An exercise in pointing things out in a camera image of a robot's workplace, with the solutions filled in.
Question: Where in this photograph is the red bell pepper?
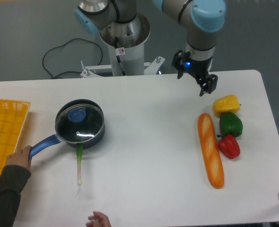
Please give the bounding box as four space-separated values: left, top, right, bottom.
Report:
217 134 240 159

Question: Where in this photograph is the green bell pepper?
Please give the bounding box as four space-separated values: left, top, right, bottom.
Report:
220 112 243 137

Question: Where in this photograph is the dark pot with blue handle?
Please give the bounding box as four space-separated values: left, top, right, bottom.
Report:
29 99 105 159

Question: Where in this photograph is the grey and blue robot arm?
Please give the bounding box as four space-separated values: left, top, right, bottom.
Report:
74 0 226 95

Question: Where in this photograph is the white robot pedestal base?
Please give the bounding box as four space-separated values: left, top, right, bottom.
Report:
80 14 213 79

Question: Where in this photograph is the green spring onion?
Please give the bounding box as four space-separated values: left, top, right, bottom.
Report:
72 113 95 197

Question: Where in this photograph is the person's right hand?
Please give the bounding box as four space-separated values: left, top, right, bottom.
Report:
85 211 111 227

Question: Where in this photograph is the dark green sleeved forearm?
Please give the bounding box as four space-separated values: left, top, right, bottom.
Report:
0 165 31 227

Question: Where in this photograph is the glass lid with blue knob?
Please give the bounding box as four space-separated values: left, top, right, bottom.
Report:
55 103 105 147

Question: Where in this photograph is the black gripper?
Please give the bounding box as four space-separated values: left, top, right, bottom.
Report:
172 50 218 96

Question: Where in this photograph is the person's left hand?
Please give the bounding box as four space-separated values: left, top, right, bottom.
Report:
5 145 32 171

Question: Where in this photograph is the yellow bell pepper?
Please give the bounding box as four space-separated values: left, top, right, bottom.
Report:
212 95 241 116

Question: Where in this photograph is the yellow woven basket tray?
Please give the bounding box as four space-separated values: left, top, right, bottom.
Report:
0 99 31 175

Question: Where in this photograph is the orange baguette loaf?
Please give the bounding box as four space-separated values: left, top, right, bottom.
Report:
197 113 225 189

